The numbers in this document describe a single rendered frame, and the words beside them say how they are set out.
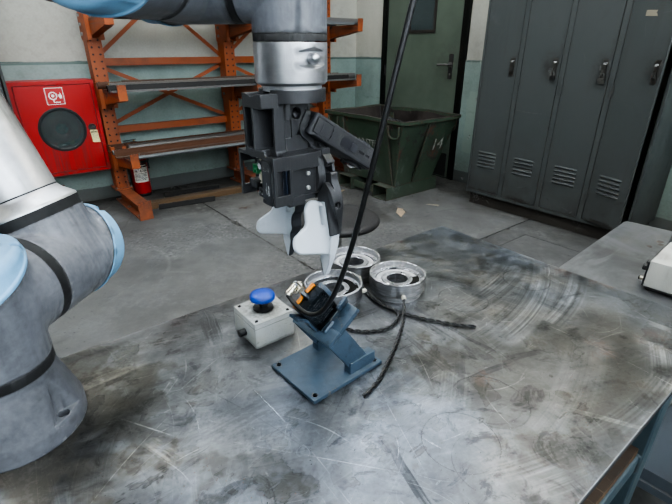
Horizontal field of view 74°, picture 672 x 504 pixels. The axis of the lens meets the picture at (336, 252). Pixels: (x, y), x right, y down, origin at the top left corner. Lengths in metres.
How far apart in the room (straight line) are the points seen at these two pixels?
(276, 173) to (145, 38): 4.07
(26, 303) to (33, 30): 3.81
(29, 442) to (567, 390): 0.67
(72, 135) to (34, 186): 3.49
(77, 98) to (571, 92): 3.58
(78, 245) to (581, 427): 0.67
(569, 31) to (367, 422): 3.22
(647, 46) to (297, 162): 2.99
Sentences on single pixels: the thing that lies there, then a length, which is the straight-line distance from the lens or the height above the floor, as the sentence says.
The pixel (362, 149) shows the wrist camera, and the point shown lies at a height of 1.12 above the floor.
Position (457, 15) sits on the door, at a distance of 4.68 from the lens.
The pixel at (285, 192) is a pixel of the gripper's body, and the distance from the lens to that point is 0.48.
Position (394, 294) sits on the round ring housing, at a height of 0.82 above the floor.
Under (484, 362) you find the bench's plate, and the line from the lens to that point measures 0.72.
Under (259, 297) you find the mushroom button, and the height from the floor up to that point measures 0.87.
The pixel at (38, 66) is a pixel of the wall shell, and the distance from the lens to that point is 4.31.
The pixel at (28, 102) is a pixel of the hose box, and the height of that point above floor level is 0.86.
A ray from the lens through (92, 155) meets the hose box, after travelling 4.20.
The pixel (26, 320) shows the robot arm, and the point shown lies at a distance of 0.60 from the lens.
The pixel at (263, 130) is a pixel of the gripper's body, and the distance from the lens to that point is 0.49.
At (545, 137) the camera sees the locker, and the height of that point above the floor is 0.64.
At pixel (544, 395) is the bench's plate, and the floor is 0.80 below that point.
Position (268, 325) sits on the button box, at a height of 0.84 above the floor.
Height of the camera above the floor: 1.23
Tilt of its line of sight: 25 degrees down
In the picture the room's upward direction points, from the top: straight up
